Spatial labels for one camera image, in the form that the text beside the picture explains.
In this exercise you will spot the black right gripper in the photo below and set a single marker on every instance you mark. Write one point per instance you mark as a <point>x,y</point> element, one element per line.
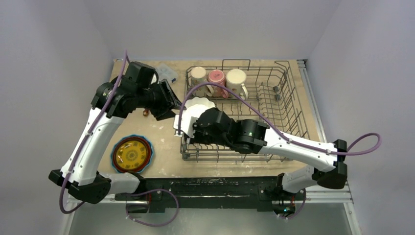
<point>197,126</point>

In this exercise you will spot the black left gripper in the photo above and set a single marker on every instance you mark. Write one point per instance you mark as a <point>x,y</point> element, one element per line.
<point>169,100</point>

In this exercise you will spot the white scalloped bowl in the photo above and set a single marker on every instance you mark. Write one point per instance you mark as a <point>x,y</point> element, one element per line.
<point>196,106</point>

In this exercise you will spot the seahorse pattern tall mug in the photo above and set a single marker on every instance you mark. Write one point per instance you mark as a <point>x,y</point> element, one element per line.
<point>198,75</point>

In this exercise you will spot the pink ghost mug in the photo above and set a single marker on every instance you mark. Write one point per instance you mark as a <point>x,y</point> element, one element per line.
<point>218,77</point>

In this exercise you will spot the green inside floral mug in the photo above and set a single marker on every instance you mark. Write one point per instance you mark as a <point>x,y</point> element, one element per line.
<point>235,81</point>

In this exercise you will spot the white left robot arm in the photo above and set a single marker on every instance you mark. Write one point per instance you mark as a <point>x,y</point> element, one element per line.
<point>138,87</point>

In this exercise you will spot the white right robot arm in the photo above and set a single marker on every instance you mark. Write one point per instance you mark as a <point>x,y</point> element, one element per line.
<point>324,166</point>

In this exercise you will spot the clear plastic box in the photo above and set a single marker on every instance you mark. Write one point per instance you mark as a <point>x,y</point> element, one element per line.
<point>166,72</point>

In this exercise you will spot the blue scalloped plate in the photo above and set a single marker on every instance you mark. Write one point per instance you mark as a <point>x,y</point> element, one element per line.
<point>150,147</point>

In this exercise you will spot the yellow patterned plate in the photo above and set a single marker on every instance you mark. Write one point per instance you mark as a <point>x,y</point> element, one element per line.
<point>132,155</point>

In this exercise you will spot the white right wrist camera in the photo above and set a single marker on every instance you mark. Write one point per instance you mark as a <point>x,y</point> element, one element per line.
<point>186,127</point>

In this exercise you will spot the grey wire dish rack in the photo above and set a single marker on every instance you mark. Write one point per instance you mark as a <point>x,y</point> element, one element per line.
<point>276,91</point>

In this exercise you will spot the black table front rail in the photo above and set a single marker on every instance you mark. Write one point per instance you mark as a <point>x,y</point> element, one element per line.
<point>262,193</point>

